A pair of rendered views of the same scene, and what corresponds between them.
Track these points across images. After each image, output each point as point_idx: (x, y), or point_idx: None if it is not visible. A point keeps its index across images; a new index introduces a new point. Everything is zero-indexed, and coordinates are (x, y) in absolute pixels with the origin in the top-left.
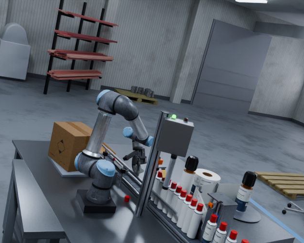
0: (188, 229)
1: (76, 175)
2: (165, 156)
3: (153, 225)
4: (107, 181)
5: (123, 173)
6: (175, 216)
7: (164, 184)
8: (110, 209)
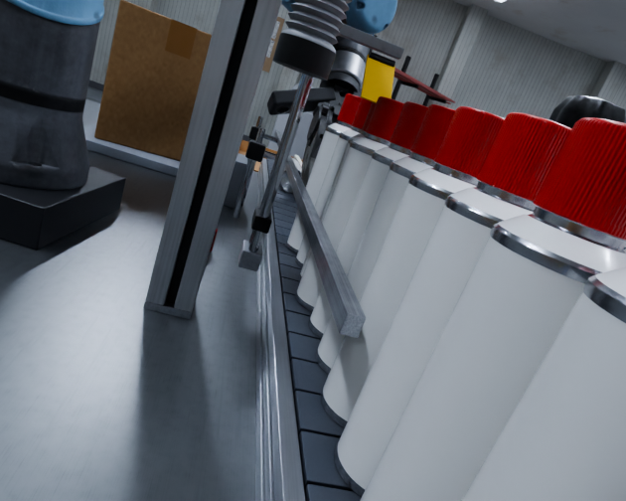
0: None
1: (112, 151)
2: None
3: (188, 388)
4: (5, 33)
5: (281, 191)
6: (355, 357)
7: (291, 12)
8: (5, 216)
